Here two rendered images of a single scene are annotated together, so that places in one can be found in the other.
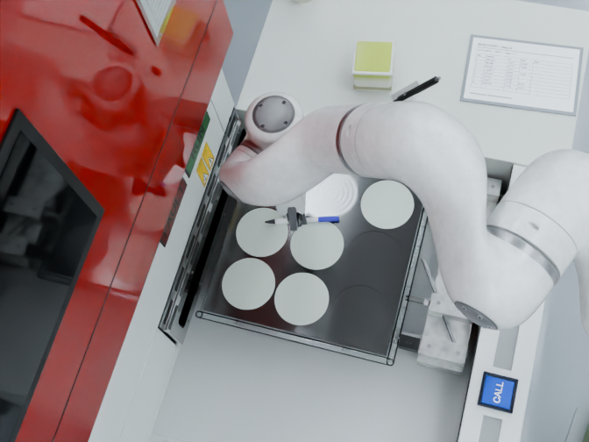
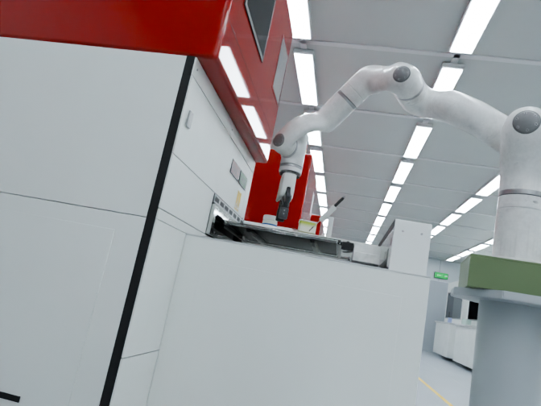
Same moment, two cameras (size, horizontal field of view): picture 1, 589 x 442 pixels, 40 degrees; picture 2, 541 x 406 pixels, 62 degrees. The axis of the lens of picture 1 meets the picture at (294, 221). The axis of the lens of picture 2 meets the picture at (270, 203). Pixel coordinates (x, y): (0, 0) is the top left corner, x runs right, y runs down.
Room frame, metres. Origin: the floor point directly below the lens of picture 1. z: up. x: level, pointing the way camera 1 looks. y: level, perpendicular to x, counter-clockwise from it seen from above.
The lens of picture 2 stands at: (-0.89, 0.59, 0.70)
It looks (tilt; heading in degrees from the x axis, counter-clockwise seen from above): 11 degrees up; 340
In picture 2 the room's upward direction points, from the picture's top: 11 degrees clockwise
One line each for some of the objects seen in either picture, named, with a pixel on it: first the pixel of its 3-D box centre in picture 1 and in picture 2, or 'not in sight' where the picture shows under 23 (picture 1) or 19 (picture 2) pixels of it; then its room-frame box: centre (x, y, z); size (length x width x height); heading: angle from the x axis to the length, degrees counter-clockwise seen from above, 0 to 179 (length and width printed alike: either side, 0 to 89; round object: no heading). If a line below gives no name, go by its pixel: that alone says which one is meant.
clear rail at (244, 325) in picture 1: (292, 338); (281, 232); (0.38, 0.06, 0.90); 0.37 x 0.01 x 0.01; 59
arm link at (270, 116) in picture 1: (277, 138); (294, 149); (0.59, -0.01, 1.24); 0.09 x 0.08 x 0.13; 125
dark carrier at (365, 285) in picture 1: (316, 245); (287, 240); (0.54, -0.03, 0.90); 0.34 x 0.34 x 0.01; 59
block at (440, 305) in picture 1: (452, 308); not in sight; (0.35, -0.22, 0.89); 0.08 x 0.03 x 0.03; 59
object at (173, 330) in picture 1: (209, 228); (227, 230); (0.63, 0.16, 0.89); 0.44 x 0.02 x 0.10; 149
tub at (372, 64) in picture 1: (373, 66); (306, 229); (0.81, -0.23, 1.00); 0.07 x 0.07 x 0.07; 68
